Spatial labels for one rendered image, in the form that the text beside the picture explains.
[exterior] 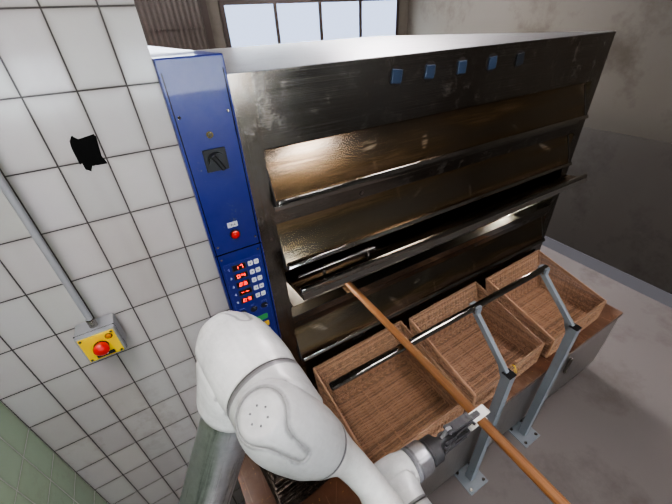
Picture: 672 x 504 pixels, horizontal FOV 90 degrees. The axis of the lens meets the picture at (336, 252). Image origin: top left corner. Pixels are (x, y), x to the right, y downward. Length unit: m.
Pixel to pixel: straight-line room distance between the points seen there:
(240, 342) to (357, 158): 0.86
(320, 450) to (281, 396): 0.10
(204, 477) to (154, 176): 0.72
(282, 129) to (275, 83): 0.13
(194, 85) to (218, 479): 0.86
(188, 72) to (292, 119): 0.31
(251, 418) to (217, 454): 0.25
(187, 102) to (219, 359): 0.65
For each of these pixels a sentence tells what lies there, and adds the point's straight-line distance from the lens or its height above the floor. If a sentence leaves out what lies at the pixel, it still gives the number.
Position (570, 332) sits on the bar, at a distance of 1.99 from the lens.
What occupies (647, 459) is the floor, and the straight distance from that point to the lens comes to 2.94.
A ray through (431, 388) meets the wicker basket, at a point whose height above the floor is 0.59.
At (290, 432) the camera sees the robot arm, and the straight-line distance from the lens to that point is 0.48.
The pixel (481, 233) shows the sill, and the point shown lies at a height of 1.18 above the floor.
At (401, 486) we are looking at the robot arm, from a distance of 1.01.
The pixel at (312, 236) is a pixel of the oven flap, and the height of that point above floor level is 1.53.
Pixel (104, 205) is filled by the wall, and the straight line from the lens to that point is 1.07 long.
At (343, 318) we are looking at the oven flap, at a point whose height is 1.03.
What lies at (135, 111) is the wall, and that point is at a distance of 1.01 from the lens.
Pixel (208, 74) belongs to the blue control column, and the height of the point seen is 2.11.
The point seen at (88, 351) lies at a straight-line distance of 1.22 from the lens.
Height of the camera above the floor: 2.19
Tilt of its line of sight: 34 degrees down
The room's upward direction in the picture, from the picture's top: 3 degrees counter-clockwise
